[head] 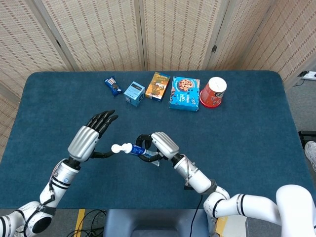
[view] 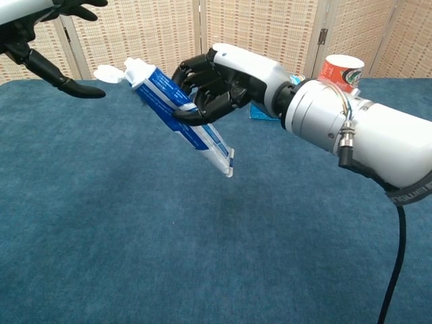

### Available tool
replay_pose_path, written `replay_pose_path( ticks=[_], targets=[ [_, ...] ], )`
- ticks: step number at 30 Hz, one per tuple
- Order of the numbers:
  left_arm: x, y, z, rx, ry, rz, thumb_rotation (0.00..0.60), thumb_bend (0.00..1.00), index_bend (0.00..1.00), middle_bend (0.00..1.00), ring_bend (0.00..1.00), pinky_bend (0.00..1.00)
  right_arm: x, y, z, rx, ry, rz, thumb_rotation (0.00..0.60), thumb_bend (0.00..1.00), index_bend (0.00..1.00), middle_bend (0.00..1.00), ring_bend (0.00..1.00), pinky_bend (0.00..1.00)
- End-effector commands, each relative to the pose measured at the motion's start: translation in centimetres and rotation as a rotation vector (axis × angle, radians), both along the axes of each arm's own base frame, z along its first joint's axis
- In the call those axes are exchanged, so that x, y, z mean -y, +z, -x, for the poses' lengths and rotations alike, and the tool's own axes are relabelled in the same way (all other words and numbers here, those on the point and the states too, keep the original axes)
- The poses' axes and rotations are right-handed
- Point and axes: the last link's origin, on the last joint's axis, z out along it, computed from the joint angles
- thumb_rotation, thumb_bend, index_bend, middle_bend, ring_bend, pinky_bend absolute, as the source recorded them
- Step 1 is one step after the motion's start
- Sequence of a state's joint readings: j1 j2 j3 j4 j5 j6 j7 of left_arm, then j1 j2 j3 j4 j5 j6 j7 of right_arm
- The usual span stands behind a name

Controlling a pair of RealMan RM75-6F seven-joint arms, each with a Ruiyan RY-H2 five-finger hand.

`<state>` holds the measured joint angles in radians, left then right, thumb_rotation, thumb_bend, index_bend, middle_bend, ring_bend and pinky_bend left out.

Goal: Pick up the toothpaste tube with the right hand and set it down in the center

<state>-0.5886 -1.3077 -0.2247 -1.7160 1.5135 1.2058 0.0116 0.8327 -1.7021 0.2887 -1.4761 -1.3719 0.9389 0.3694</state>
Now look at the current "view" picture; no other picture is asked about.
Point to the red instant noodle cup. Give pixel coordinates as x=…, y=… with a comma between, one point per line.
x=341, y=72

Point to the metal screen hinge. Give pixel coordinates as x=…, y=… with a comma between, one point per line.
x=322, y=36

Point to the woven folding screen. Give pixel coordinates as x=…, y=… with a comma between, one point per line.
x=141, y=37

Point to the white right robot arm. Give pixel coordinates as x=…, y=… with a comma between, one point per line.
x=388, y=135

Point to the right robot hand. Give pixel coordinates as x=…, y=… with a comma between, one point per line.
x=249, y=74

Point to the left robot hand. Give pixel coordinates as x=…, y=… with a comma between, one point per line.
x=20, y=20

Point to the blue cookie box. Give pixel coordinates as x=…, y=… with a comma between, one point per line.
x=261, y=114

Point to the blue tablecloth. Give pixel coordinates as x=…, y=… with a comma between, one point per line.
x=135, y=236

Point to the white blue toothpaste tube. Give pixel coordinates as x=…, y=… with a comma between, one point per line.
x=165, y=91

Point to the dark screen hinge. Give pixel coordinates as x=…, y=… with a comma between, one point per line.
x=67, y=35

